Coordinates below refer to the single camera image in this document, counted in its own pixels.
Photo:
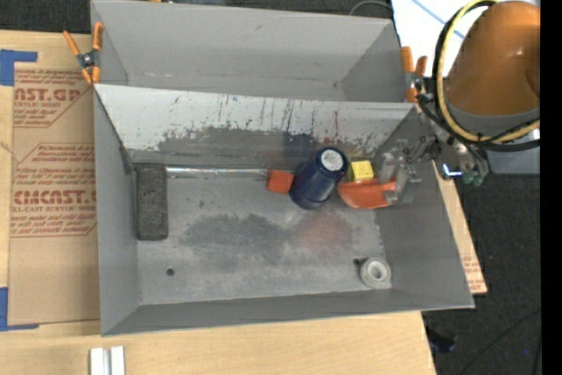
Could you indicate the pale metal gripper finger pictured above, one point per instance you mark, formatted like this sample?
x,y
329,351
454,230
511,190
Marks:
x,y
388,167
406,189

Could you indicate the yellow cube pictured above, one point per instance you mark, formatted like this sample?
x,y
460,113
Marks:
x,y
361,171

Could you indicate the orange curved plastic piece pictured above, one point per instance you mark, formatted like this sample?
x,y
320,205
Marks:
x,y
362,194

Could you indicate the dark blue cup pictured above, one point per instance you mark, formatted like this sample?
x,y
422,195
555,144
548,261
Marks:
x,y
314,184

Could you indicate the white tape roll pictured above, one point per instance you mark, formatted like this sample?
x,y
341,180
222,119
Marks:
x,y
375,272

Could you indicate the grey metal bin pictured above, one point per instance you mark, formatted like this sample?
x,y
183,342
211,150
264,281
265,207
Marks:
x,y
246,241

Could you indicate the silver rod with orange end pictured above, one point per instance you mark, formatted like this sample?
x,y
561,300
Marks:
x,y
219,172

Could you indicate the dark green flat block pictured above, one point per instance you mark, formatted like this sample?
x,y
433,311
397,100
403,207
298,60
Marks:
x,y
152,202

